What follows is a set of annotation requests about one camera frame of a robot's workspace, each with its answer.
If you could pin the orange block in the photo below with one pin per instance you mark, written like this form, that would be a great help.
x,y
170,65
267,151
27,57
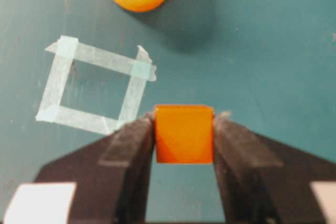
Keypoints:
x,y
184,134

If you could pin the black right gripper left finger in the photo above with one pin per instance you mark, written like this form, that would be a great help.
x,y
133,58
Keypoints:
x,y
106,181

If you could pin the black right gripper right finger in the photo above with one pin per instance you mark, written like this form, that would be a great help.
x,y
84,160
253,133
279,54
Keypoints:
x,y
262,180

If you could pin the masking tape square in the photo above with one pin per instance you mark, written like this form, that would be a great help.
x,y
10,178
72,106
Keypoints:
x,y
67,49

